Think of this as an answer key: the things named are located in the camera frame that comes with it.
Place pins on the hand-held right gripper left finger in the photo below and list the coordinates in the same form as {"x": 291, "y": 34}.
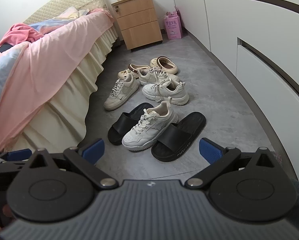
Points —
{"x": 94, "y": 150}

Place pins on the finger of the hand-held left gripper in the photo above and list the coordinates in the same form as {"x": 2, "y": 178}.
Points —
{"x": 18, "y": 154}

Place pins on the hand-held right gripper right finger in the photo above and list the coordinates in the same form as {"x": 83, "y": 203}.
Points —
{"x": 210, "y": 150}

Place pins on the white chunky sneaker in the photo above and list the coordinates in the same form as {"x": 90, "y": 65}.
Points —
{"x": 144, "y": 135}
{"x": 169, "y": 93}

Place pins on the cream sneaker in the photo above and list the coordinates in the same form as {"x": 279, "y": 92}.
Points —
{"x": 149, "y": 78}
{"x": 119, "y": 95}

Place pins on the cream clog with charms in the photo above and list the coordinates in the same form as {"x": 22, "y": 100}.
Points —
{"x": 125, "y": 74}

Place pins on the black slide sandal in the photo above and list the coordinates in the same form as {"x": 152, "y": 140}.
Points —
{"x": 122, "y": 127}
{"x": 174, "y": 140}

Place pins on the bed with cream skirt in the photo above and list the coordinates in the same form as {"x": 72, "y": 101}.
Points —
{"x": 72, "y": 87}

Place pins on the pink quilt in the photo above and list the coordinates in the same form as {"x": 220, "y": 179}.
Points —
{"x": 39, "y": 75}

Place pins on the pink towel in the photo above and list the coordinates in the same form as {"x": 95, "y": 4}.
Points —
{"x": 17, "y": 33}

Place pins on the pink gift bag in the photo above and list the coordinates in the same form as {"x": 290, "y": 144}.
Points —
{"x": 173, "y": 26}

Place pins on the pastel patterned quilt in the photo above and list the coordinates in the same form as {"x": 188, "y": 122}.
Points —
{"x": 48, "y": 26}

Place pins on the wooden nightstand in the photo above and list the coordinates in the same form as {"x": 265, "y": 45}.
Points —
{"x": 138, "y": 25}

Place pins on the keys in drawer lock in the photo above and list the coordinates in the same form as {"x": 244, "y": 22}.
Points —
{"x": 117, "y": 10}

